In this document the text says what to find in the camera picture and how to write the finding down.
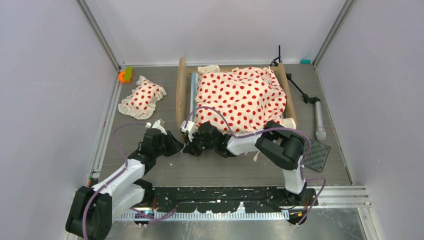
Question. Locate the strawberry print small pillow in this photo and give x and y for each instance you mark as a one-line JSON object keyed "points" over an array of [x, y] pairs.
{"points": [[141, 103]]}

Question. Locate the blue striped mattress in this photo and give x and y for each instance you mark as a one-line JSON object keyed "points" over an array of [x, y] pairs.
{"points": [[193, 91]]}

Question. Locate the orange green toy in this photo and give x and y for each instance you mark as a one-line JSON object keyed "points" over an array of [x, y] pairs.
{"points": [[126, 75]]}

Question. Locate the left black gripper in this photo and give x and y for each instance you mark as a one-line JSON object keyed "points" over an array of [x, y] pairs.
{"points": [[174, 145]]}

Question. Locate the teal small block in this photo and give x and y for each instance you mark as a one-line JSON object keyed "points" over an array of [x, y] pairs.
{"points": [[305, 61]]}

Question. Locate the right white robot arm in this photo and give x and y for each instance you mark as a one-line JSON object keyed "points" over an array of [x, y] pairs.
{"points": [[287, 148]]}

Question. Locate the wooden pet bed frame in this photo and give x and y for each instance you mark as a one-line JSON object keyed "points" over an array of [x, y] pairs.
{"points": [[182, 99]]}

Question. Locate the black perforated pad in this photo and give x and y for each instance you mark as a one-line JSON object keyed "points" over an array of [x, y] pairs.
{"points": [[317, 156]]}

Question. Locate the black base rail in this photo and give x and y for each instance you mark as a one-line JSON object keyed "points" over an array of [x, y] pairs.
{"points": [[224, 203]]}

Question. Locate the strawberry print ruffled blanket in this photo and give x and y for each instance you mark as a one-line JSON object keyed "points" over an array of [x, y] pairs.
{"points": [[230, 106]]}

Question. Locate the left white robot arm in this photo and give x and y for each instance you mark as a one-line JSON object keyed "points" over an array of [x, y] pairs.
{"points": [[119, 189]]}

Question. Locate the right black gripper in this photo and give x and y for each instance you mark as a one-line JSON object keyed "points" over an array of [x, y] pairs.
{"points": [[190, 148]]}

